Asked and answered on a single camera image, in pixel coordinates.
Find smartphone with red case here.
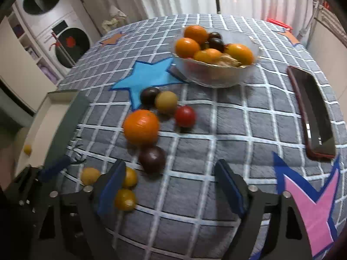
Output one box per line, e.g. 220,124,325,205
287,65,337,160

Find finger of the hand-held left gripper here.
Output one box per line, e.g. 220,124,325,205
9,190,52,218
7,155,72,194

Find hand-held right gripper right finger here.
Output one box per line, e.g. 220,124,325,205
214,159,314,260

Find white shelf cabinet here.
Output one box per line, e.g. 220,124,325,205
0,8,63,114

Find red plastic basket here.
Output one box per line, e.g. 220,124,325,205
266,18,292,31

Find red round fruit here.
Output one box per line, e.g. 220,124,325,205
174,106,196,128

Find large orange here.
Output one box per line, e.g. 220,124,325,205
123,110,160,146

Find grey checked star blanket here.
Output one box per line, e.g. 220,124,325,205
35,13,347,260

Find tan round fruit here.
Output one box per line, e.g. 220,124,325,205
155,91,178,114

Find white washing machine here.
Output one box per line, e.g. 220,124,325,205
35,12,101,76

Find white box with grey rim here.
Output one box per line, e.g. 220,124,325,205
13,89,90,174

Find clear glass bowl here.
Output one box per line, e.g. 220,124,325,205
170,25,264,88

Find crumpled light cloth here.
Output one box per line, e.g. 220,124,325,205
101,5,128,36

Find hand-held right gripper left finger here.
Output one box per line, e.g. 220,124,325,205
35,159,128,260

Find brown papery fruit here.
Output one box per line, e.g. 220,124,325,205
214,54,240,68

